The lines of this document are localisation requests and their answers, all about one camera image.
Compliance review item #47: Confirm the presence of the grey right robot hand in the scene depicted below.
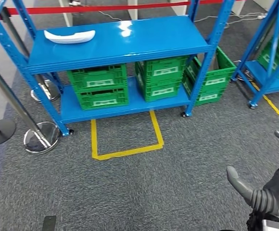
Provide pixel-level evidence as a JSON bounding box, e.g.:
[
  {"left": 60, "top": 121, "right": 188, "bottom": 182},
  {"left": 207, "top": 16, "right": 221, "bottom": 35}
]
[{"left": 226, "top": 130, "right": 279, "bottom": 220}]

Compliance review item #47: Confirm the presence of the blue metal shelf rack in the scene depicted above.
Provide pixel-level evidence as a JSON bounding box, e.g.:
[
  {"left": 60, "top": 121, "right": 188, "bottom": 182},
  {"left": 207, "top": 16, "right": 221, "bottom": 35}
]
[
  {"left": 231, "top": 0, "right": 279, "bottom": 110},
  {"left": 0, "top": 0, "right": 236, "bottom": 137}
]

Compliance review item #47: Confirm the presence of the white curved plastic part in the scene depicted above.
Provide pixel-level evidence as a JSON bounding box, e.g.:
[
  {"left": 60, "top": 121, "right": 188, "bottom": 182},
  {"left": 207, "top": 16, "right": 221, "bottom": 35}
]
[{"left": 44, "top": 29, "right": 96, "bottom": 44}]

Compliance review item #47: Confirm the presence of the yellow floor tape square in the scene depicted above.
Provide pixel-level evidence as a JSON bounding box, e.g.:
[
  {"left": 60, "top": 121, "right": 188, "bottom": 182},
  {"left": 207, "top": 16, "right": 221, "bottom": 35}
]
[{"left": 251, "top": 81, "right": 279, "bottom": 116}]

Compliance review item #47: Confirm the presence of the white desk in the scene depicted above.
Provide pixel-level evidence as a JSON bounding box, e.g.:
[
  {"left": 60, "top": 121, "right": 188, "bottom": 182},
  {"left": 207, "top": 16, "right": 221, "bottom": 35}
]
[
  {"left": 170, "top": 0, "right": 188, "bottom": 16},
  {"left": 58, "top": 0, "right": 138, "bottom": 27}
]

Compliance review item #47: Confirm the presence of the robot left foot plate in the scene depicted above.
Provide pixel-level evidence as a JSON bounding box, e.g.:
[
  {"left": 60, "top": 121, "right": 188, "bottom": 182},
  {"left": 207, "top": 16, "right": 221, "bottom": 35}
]
[{"left": 42, "top": 215, "right": 57, "bottom": 231}]

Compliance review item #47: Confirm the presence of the red barrier belt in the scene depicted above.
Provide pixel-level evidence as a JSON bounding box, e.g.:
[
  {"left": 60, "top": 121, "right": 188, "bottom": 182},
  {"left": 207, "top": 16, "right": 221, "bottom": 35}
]
[{"left": 0, "top": 0, "right": 244, "bottom": 54}]

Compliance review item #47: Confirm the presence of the black stanchion base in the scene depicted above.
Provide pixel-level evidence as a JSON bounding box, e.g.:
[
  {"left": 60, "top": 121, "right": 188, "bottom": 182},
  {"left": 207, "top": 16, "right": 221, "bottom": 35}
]
[{"left": 0, "top": 118, "right": 17, "bottom": 146}]

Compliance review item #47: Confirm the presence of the white floor cable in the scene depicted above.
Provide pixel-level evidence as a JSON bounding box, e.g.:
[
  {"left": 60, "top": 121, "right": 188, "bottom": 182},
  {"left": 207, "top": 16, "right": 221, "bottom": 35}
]
[
  {"left": 194, "top": 12, "right": 268, "bottom": 29},
  {"left": 80, "top": 3, "right": 123, "bottom": 22}
]

